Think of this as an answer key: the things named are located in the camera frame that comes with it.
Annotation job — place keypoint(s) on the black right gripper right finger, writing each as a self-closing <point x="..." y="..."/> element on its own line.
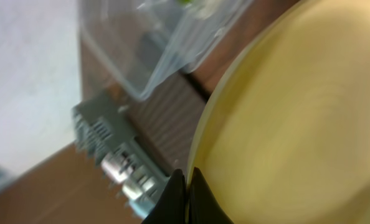
<point x="203" y="207"/>

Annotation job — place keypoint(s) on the grey plastic dishwasher rack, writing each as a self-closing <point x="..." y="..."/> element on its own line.
<point x="105" y="132"/>

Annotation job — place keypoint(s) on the yellow plate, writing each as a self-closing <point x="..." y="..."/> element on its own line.
<point x="285" y="136"/>

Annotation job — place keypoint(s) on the yellow green snack wrapper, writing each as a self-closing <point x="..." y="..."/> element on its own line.
<point x="185" y="2"/>

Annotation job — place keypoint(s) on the clear plastic waste bin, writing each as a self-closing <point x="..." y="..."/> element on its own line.
<point x="143" y="42"/>

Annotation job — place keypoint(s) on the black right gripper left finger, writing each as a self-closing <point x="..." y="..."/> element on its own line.
<point x="170" y="208"/>

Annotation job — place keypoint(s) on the dark brown serving tray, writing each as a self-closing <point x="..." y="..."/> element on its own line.
<point x="168" y="119"/>

